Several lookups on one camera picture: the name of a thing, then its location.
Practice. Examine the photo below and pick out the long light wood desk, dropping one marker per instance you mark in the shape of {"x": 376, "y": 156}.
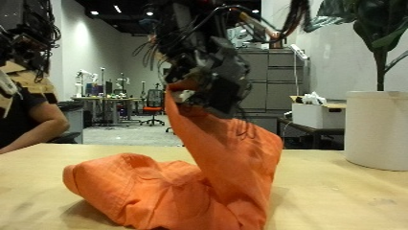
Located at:
{"x": 106, "y": 99}

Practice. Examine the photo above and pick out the dark side table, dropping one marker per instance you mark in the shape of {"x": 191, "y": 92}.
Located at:
{"x": 310, "y": 130}

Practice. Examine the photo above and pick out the orange button shirt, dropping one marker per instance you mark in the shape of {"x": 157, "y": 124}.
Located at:
{"x": 213, "y": 179}

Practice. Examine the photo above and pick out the white crumpled plastic bag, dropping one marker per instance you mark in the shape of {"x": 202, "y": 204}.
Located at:
{"x": 314, "y": 98}

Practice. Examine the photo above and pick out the low grey cabinet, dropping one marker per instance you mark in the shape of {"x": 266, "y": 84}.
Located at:
{"x": 270, "y": 123}

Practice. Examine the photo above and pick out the orange seat office chair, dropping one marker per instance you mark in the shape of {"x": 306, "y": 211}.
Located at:
{"x": 152, "y": 109}

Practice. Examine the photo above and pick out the white round plant pot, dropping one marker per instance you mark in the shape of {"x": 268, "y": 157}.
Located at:
{"x": 376, "y": 131}

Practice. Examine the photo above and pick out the copper kettle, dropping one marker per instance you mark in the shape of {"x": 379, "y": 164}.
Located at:
{"x": 275, "y": 40}

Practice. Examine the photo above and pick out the white storage box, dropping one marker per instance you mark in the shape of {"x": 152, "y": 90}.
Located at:
{"x": 316, "y": 116}

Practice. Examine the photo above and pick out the white power strip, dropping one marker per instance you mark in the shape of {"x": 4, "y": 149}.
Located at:
{"x": 299, "y": 51}

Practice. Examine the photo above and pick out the grey drawer cabinet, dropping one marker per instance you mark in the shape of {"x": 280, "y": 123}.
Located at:
{"x": 275, "y": 83}

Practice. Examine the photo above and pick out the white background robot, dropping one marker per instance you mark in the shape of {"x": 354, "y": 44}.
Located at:
{"x": 81, "y": 78}

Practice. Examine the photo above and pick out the grey boxy monitor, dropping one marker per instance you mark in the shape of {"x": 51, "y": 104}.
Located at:
{"x": 238, "y": 35}

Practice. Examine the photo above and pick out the person in black t-shirt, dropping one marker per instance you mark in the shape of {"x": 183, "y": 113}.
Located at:
{"x": 21, "y": 121}

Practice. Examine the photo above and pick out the green leafy plant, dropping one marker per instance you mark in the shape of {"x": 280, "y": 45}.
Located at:
{"x": 379, "y": 64}

